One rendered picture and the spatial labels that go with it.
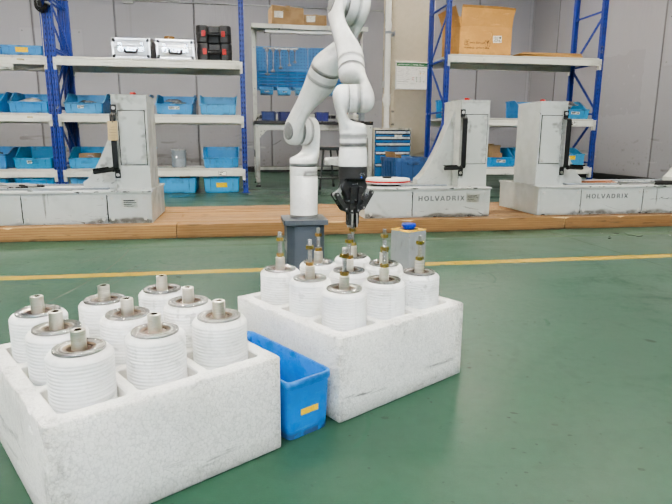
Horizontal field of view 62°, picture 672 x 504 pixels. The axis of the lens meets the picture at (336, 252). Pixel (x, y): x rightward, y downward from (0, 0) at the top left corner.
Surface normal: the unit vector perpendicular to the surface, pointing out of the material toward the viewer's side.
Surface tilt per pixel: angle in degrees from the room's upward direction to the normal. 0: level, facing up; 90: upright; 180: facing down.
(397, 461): 0
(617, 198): 90
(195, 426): 90
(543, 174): 90
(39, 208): 90
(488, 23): 101
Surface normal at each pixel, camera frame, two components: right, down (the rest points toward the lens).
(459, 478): 0.00, -0.98
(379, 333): 0.65, 0.15
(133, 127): 0.17, 0.20
